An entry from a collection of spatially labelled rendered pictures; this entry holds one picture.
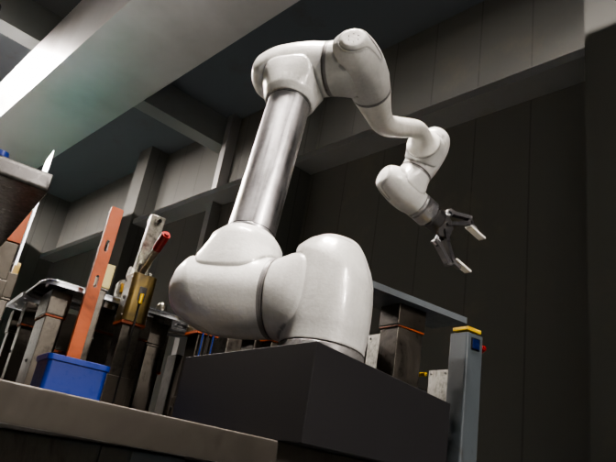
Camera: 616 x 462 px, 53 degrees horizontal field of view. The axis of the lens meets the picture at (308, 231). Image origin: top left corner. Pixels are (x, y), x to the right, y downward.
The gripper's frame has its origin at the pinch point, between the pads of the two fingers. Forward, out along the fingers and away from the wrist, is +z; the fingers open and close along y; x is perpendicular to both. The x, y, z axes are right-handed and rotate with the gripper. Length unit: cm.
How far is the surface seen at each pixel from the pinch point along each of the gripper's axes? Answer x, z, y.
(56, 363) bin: -33, -90, -98
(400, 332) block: -11.6, -19.4, -43.8
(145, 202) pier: 571, -59, 155
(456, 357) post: -5.2, 5.2, -36.2
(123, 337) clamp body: -1, -78, -83
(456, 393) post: -7.1, 8.7, -45.9
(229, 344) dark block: -4, -57, -71
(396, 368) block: -12, -16, -53
